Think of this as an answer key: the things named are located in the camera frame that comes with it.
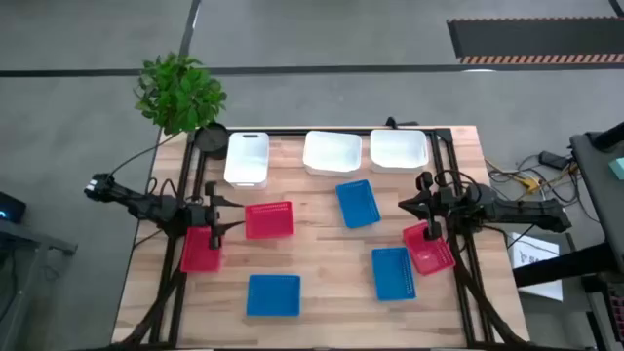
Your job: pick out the black power adapter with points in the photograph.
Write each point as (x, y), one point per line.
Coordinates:
(552, 159)

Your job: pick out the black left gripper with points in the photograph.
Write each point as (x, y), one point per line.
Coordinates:
(213, 214)

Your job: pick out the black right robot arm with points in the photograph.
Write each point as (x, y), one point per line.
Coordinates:
(526, 212)

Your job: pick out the black hazard-striped floor mat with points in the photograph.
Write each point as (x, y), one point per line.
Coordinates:
(536, 39)

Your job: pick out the black aluminium table frame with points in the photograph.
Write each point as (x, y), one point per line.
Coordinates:
(287, 131)

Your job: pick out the green leafy plant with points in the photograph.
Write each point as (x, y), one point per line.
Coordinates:
(178, 92)

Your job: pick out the black floor beam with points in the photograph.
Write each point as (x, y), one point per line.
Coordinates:
(570, 265)

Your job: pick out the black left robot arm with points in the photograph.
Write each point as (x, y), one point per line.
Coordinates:
(146, 205)

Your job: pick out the white plastic basket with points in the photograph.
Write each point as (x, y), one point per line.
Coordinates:
(399, 148)
(246, 158)
(332, 151)

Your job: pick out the teal box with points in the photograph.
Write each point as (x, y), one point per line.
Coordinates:
(618, 168)

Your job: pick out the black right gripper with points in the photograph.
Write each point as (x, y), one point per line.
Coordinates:
(436, 205)

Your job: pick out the blue perforated plastic basket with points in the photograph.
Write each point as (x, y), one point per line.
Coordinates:
(273, 295)
(393, 273)
(357, 203)

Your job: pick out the red perforated plastic basket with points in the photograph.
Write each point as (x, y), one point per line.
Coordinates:
(431, 256)
(269, 220)
(197, 253)

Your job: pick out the grey metal stand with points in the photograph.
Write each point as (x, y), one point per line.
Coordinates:
(29, 239)

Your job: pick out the black clamp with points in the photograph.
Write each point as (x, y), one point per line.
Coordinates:
(397, 122)

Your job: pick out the black plant pot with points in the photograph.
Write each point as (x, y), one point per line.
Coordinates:
(212, 140)

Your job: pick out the black device with blue light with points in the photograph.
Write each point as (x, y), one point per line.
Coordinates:
(12, 207)

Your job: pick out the white paper sheet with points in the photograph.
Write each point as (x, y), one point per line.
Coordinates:
(529, 251)

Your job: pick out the black desk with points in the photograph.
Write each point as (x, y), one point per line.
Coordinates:
(599, 195)

